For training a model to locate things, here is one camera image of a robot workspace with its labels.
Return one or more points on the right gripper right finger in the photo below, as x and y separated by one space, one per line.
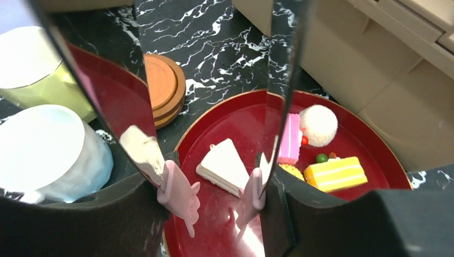
361 223

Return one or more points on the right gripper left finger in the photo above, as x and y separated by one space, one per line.
123 219

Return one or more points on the orange round toy biscuit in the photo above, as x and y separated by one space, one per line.
291 169

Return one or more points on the yellow toy cake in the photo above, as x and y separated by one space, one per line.
335 174

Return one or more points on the pink toy cake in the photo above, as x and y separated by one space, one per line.
290 141

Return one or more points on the white grey mug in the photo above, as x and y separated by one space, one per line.
49 152

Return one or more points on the red round tray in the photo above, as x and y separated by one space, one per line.
241 118

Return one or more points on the wooden coaster stack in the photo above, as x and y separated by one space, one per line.
167 87

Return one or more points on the yellow green mug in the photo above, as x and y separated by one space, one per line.
33 73

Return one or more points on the pink handled metal tongs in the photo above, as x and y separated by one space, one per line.
174 191

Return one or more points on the tan plastic toolbox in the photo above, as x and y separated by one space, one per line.
391 63

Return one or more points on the white toy cake slice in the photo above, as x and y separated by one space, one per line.
223 167

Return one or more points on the white round toy mochi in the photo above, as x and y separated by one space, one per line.
319 124

